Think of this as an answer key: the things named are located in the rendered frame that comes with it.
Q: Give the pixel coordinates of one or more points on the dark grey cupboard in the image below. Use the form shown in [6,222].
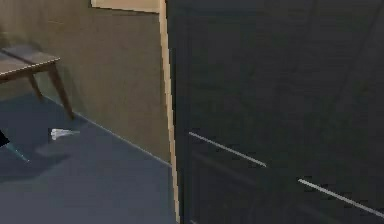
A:
[273,83]

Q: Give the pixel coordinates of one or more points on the small white object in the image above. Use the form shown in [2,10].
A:
[59,133]

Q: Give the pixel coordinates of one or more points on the brown wooden table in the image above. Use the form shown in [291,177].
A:
[23,61]

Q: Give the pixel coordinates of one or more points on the pale framed wall picture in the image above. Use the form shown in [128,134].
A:
[126,4]

